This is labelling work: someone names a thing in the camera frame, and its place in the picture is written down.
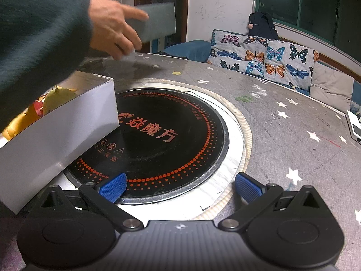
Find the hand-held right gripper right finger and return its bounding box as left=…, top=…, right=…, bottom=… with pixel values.
left=218, top=172, right=319, bottom=230

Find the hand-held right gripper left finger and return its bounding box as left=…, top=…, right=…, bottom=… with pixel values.
left=42, top=173, right=145, bottom=230

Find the white cardboard box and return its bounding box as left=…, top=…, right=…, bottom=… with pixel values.
left=0, top=70, right=119, bottom=215

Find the yellow rubber duck toy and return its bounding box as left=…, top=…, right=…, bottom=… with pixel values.
left=2, top=105, right=43, bottom=141

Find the grey box lid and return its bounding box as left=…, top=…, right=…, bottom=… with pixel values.
left=132, top=2, right=177, bottom=46

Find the grey star-print desktop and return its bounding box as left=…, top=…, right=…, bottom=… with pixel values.
left=0, top=52, right=361, bottom=271

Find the person's left hand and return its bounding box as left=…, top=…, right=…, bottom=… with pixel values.
left=89, top=0, right=150, bottom=61

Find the black round induction cooktop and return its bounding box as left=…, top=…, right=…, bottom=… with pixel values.
left=60, top=79, right=246, bottom=221

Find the yellow plush chick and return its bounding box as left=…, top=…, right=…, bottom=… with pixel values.
left=42, top=85, right=79, bottom=116

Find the red snack packet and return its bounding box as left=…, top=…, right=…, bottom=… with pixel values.
left=34, top=96, right=47, bottom=118

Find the white flat device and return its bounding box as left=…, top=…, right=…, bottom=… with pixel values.
left=346, top=110, right=361, bottom=143

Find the beige cushion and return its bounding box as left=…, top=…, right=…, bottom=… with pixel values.
left=308, top=61, right=355, bottom=105

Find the butterfly print cushion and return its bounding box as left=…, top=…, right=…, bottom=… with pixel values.
left=207, top=29, right=320, bottom=91

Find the blue cushion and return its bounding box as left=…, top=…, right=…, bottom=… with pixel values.
left=160, top=40, right=212, bottom=63

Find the black backpack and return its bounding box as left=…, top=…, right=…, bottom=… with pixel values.
left=248, top=12, right=280, bottom=41

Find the dark framed window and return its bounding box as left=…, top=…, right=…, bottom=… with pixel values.
left=257, top=0, right=361, bottom=52

